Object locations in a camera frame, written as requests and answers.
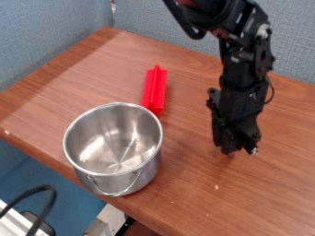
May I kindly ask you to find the black cable loop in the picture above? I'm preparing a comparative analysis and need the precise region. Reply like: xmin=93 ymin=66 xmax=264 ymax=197
xmin=0 ymin=184 xmax=57 ymax=236

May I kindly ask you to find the stainless steel metal pot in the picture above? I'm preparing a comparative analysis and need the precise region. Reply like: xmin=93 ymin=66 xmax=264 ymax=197
xmin=62 ymin=102 xmax=164 ymax=197

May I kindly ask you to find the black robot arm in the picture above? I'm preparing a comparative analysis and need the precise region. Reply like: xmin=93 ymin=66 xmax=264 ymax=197
xmin=162 ymin=0 xmax=276 ymax=155

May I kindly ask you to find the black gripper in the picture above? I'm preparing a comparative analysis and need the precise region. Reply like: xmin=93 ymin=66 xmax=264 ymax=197
xmin=207 ymin=88 xmax=261 ymax=155

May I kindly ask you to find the red block object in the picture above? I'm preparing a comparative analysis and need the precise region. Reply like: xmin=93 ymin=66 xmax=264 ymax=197
xmin=140 ymin=65 xmax=166 ymax=117

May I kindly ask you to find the white device with black edge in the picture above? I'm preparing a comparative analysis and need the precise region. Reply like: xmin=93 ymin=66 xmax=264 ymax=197
xmin=0 ymin=208 xmax=56 ymax=236

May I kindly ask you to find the white table bracket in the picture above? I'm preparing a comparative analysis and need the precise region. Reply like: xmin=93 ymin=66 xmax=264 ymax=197
xmin=84 ymin=204 xmax=133 ymax=236

